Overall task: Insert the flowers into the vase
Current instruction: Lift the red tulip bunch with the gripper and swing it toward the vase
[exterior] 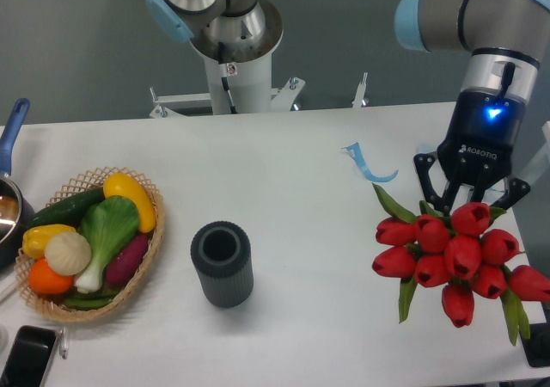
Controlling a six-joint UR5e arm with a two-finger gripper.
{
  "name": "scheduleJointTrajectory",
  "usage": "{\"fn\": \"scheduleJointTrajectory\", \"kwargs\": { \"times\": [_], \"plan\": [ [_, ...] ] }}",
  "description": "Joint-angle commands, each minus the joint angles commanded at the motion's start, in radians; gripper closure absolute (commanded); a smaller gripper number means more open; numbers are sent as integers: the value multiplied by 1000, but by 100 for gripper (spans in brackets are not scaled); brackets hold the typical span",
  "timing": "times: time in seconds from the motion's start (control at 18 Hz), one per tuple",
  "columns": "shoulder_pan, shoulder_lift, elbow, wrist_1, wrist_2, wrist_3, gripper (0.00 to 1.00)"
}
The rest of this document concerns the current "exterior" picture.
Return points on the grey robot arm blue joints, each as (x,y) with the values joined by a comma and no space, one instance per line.
(505,38)

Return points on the blue ribbon strip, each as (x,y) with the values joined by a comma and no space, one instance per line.
(355,152)

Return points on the yellow bell pepper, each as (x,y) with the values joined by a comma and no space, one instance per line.
(35,239)

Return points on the black device table corner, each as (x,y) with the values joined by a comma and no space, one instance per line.
(536,348)

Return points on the green bok choy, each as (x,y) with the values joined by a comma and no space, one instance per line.
(107,227)

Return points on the orange fruit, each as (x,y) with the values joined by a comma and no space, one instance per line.
(43,280)

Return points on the blue handled saucepan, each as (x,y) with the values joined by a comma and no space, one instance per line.
(16,212)

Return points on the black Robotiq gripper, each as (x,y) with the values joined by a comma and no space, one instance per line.
(477,151)

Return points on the green pea pods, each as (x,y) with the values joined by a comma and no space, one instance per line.
(91,301)

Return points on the green cucumber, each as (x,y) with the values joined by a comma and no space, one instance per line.
(69,211)

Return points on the purple sweet potato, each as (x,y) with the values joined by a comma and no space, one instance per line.
(122,268)

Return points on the woven wicker basket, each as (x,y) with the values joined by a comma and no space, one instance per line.
(51,306)

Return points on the silver pen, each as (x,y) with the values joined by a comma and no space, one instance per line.
(63,347)

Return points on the cream steamed bun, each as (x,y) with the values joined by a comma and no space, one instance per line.
(68,253)

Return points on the dark grey ribbed vase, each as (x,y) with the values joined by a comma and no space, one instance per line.
(221,254)

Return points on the red tulip bouquet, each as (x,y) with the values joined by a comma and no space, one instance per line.
(464,255)

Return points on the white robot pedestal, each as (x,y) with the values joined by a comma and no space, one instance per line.
(239,69)

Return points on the black smartphone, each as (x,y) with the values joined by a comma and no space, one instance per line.
(29,357)

